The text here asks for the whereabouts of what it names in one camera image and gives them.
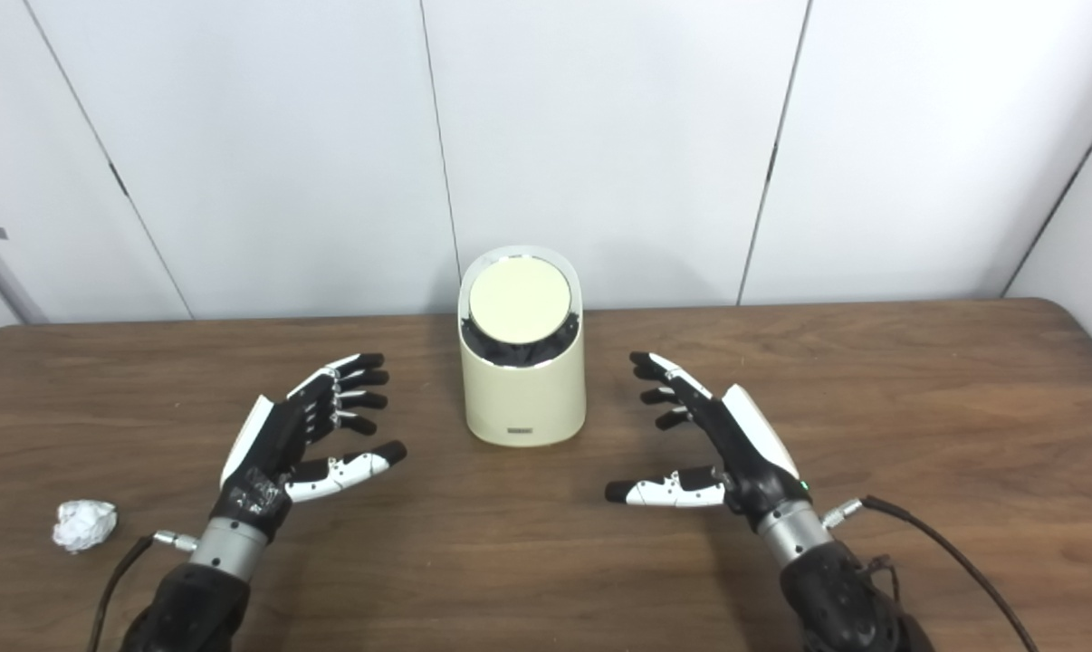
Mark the cream-colored desktop trash bin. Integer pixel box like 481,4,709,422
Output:
457,245,588,447

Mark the white paper ball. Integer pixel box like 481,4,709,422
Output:
52,500,119,554

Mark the black bin liner bag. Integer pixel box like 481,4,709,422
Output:
460,308,583,369

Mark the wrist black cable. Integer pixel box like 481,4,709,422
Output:
822,495,1040,652
87,531,198,652

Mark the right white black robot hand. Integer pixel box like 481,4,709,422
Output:
605,351,814,535

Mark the cream round bin lid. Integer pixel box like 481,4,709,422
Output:
469,256,571,344

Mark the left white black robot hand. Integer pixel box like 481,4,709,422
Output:
209,352,408,544

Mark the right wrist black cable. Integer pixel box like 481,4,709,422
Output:
822,495,1040,652

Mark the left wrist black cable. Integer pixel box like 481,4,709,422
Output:
87,531,198,652

